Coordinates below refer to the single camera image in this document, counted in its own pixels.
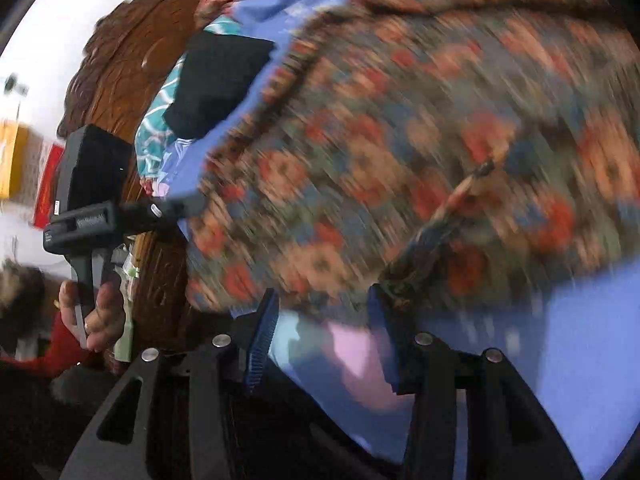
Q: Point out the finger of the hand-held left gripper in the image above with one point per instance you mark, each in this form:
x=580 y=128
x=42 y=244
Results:
x=150 y=212

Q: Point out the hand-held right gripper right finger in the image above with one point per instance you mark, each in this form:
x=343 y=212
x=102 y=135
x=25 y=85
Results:
x=385 y=330

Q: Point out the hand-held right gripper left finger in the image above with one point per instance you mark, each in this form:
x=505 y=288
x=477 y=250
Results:
x=262 y=330

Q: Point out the floral patterned garment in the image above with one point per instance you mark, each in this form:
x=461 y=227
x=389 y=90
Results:
x=400 y=135

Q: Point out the person's left forearm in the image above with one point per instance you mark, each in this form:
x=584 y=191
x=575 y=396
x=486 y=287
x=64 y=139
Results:
x=55 y=350

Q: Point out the person's left hand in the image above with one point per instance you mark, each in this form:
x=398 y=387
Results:
x=106 y=315

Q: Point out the teal chevron pillow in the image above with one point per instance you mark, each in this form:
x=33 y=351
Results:
x=150 y=135

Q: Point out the yellow box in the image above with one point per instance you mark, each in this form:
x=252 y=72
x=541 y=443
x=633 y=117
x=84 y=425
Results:
x=10 y=160

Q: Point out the carved wooden headboard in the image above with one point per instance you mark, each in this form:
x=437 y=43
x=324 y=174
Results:
x=125 y=85

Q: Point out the black folded garment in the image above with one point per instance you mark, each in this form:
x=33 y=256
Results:
x=215 y=80

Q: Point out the blue printed bedsheet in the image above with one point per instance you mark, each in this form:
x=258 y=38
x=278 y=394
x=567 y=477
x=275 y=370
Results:
x=550 y=350

